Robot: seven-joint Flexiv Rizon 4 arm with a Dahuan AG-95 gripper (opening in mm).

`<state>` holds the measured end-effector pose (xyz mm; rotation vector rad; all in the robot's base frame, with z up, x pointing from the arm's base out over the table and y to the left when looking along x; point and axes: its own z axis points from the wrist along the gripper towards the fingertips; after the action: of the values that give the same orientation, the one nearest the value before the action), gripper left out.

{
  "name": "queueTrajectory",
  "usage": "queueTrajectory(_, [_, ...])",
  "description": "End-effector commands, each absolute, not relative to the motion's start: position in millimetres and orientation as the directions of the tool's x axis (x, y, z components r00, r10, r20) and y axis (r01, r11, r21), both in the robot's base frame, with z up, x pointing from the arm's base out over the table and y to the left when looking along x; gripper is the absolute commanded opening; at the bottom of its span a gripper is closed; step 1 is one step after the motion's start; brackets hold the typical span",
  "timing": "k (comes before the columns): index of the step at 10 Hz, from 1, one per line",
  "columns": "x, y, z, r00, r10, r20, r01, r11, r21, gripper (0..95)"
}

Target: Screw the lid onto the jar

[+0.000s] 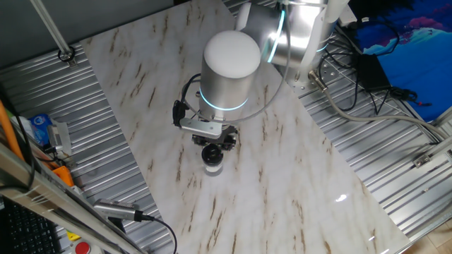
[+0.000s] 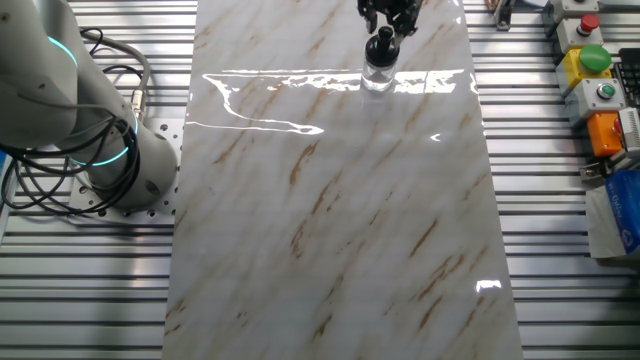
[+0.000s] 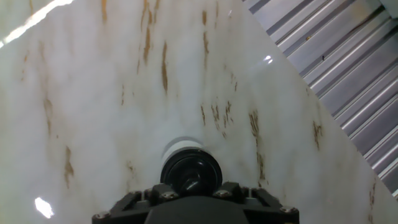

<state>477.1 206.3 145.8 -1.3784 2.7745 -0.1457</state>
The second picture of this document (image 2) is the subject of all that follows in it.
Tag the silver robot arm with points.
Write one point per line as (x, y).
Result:
(30, 75)

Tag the grey box small green button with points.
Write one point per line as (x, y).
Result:
(590, 100)

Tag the black keyboard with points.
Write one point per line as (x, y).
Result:
(630, 75)

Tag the blue printed poster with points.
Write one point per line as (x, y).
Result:
(2, 159)

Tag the grey finned metal device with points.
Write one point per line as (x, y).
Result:
(631, 127)

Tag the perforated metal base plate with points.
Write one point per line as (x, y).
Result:
(167, 135)

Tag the blue white tissue packet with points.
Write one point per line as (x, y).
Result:
(625, 210)

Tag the small metal clamp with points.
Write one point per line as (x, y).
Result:
(591, 171)

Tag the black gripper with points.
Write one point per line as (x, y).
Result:
(395, 4)

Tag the clear glass jar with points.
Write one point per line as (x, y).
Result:
(378, 80)

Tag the orange button box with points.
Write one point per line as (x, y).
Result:
(602, 135)

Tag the red button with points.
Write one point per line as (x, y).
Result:
(575, 35)

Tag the upright metal bracket piece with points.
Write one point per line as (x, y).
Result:
(502, 15)

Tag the plain grey button box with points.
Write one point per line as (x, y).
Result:
(570, 10)

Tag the yellow box green button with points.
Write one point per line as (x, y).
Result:
(567, 70)

